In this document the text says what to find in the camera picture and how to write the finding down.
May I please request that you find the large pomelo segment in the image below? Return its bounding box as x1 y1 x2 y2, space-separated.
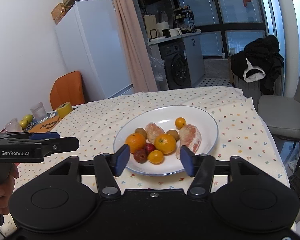
175 124 202 159

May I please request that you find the large orange front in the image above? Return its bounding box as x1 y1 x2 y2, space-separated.
125 133 146 154

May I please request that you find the large orange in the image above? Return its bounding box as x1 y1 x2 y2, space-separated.
154 133 176 155
125 133 146 154

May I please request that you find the green-brown longan front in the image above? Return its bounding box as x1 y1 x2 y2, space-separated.
166 129 179 141

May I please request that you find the green-brown longan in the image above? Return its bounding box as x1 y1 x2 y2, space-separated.
166 129 179 141
135 128 147 139

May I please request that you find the large orange back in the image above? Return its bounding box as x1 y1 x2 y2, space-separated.
154 133 176 155

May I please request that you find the small kumquat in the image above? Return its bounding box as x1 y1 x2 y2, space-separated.
174 117 186 129
147 150 164 165

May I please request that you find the small pomelo segment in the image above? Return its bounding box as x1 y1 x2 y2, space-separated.
145 122 165 144

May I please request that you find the dark red jujube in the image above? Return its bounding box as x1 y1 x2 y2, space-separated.
133 148 148 164

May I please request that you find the person's left hand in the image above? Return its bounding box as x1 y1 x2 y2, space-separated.
0 164 19 215

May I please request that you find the frosted tall glass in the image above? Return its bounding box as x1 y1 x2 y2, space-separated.
5 118 23 132

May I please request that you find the green apple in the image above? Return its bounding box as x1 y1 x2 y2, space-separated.
23 114 33 123
19 119 29 130

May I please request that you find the orange cat table mat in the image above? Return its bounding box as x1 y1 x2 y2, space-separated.
26 108 75 133

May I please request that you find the clear water glass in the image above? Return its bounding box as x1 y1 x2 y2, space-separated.
31 102 48 124

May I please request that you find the floral white tablecloth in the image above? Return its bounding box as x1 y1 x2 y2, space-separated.
3 86 291 238

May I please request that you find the white plate blue rim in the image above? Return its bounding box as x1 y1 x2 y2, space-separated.
113 105 218 176

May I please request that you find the yellow tape roll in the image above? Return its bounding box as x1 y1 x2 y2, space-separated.
56 102 73 119

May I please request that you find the orange chair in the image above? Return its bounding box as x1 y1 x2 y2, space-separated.
50 70 86 110

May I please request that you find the pink curtain left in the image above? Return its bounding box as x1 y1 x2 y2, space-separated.
113 0 158 92

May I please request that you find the black washing machine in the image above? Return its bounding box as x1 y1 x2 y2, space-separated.
159 39 192 90

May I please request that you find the grey chair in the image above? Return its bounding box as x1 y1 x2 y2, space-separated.
257 76 300 170

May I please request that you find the black white jacket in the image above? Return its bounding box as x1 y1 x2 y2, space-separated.
230 35 284 95

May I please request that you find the white refrigerator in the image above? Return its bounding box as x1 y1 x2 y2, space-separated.
55 0 134 101

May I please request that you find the white kettle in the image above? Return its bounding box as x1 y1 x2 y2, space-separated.
169 28 182 37

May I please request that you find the wicker basket on fridge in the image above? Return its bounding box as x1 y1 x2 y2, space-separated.
51 3 72 25

